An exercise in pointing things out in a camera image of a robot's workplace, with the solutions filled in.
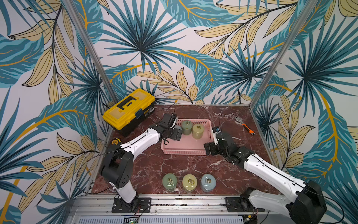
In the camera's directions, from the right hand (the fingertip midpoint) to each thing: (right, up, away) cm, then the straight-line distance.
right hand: (211, 142), depth 82 cm
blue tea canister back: (-20, +9, +13) cm, 26 cm away
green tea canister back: (-14, +8, +13) cm, 21 cm away
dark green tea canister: (-24, -19, -9) cm, 32 cm away
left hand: (-23, +5, +7) cm, 24 cm away
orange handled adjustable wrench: (+28, +12, +27) cm, 41 cm away
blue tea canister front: (-4, -19, -9) cm, 22 cm away
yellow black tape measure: (-61, -1, +10) cm, 62 cm away
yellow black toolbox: (-55, +16, +8) cm, 58 cm away
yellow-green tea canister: (-7, +6, +13) cm, 15 cm away
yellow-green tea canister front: (-14, -19, -9) cm, 26 cm away
